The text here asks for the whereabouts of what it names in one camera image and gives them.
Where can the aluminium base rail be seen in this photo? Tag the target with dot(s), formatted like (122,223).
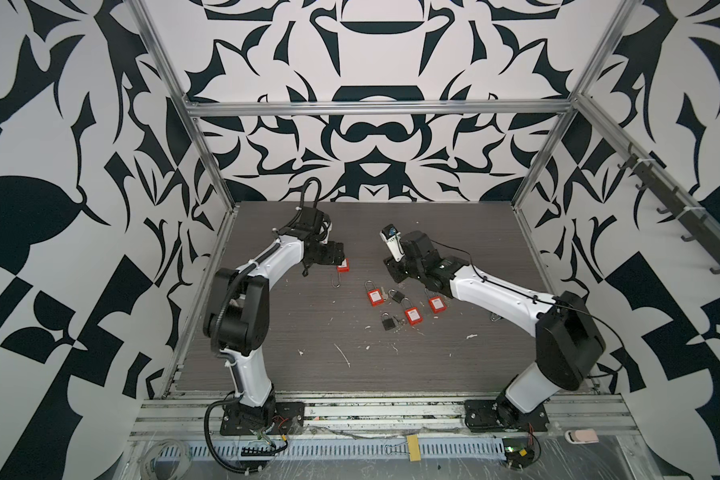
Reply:
(375,415)

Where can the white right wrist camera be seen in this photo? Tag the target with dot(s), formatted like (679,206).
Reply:
(391,237)

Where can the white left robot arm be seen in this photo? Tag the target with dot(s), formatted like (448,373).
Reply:
(237,317)

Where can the red padlock long shackle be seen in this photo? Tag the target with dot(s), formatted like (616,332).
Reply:
(436,301)

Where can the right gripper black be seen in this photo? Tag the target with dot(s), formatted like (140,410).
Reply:
(393,267)

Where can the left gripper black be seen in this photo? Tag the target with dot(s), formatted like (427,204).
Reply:
(336,254)

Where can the small black padlock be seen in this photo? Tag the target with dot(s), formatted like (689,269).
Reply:
(388,322)
(396,296)

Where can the aluminium cage frame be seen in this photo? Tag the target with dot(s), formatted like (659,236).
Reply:
(458,118)

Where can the wall hook rack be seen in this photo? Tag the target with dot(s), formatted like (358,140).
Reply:
(676,203)

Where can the pink object on rail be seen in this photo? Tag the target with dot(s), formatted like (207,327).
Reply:
(581,436)

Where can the yellow tape piece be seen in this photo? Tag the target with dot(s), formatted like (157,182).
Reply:
(413,447)

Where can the red padlock with key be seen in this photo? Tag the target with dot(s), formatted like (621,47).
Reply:
(374,294)

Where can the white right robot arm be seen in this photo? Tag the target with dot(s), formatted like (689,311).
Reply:
(568,342)

